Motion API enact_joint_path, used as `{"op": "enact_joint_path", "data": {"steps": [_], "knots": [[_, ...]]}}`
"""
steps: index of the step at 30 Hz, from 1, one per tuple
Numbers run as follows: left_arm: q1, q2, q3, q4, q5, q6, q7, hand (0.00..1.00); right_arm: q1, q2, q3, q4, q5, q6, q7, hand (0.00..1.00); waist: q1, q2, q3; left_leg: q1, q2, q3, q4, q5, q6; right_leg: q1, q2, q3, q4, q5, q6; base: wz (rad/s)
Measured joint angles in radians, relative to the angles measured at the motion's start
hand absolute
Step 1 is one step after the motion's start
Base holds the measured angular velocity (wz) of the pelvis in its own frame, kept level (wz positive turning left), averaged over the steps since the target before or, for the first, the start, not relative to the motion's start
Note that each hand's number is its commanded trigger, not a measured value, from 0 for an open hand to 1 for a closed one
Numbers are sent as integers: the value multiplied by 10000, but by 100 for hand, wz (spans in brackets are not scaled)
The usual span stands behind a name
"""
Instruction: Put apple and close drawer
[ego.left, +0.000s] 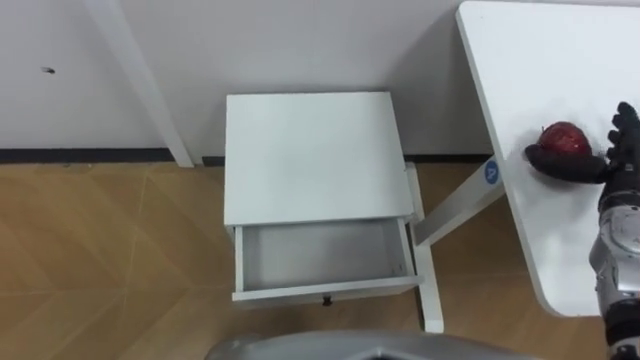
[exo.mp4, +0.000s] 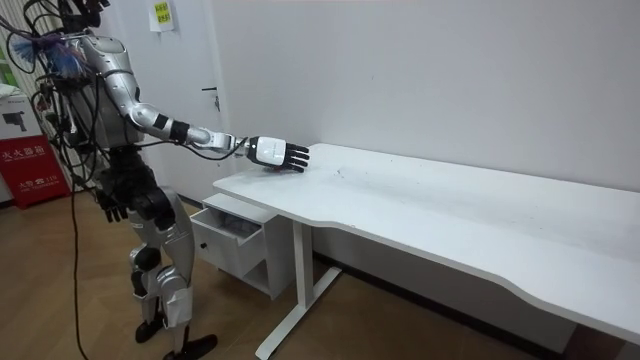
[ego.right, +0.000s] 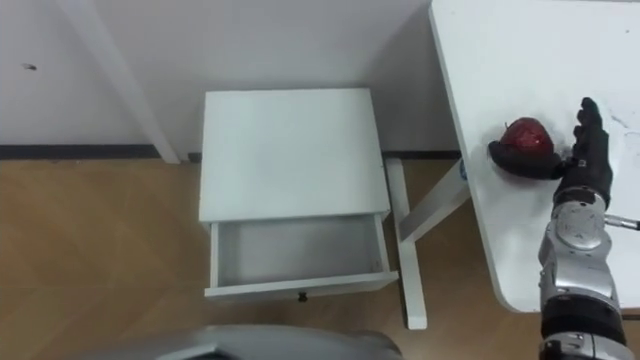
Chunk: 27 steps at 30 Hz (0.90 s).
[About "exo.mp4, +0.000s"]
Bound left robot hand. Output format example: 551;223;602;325
96;191;129;224

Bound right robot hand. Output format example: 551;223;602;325
246;135;311;175

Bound robot legs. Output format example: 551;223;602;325
94;149;219;360

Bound grey cloth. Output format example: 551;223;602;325
212;213;262;240

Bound red fire extinguisher box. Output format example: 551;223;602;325
0;133;72;210

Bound robot body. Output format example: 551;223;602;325
30;0;160;199

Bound white small cabinet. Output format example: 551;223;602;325
189;191;297;301

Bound white door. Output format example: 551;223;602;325
102;0;236;202

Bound open white cabinet drawer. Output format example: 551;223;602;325
190;206;267;280

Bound white cardboard box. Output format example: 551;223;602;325
0;91;44;142

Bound green poster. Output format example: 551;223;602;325
0;45;18;89

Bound white paper notice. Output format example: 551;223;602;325
148;0;176;34

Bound white desk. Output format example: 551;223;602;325
213;142;640;360

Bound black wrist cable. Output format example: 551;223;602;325
133;135;250;163

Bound black floor cable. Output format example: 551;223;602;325
68;182;85;360

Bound cable bundle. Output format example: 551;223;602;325
0;0;112;81

